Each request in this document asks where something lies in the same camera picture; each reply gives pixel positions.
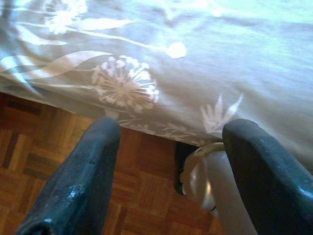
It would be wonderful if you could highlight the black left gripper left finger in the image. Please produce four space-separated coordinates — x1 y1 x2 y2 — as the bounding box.
17 117 122 235

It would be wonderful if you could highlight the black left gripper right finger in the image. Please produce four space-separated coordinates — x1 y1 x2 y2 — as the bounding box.
222 118 313 235

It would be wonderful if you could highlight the grey floral bed sheet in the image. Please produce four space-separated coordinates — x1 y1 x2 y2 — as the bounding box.
0 0 313 170

